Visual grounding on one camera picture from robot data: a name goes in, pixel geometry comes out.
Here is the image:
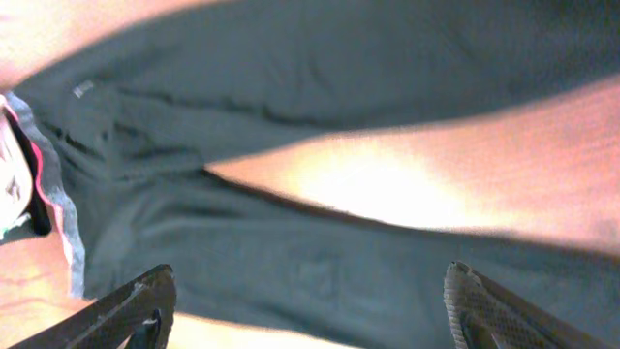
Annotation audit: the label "black leggings with red waistband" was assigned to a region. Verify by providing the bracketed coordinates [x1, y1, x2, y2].
[1, 0, 619, 348]

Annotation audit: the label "folded white shirt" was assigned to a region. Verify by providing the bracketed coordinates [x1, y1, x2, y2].
[1, 96, 33, 238]

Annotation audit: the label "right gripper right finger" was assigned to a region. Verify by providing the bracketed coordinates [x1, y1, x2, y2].
[444, 261, 610, 349]

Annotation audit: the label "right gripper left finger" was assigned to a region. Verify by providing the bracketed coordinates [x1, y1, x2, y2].
[11, 265, 176, 349]

